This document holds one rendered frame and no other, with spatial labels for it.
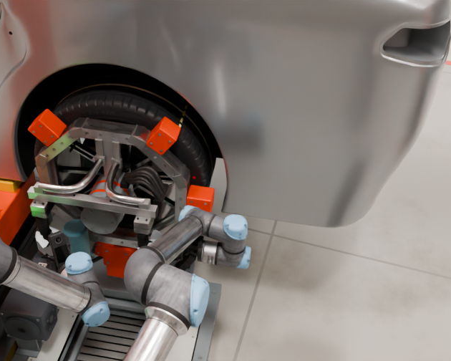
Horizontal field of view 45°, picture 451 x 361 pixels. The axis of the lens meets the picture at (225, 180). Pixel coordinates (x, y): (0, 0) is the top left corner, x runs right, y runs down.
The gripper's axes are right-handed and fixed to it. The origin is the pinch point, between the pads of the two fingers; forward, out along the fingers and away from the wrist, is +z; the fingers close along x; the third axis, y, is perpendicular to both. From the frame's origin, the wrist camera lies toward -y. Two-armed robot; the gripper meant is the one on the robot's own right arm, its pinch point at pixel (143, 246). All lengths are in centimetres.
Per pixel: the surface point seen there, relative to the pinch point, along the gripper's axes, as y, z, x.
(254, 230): -83, -34, -99
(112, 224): 1.8, 12.1, -5.7
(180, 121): 27.0, -4.6, -35.2
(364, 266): -83, -95, -84
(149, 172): 21.5, 0.5, -12.4
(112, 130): 29.0, 15.4, -21.5
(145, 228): 9.8, -1.5, 1.5
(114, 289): -60, 22, -26
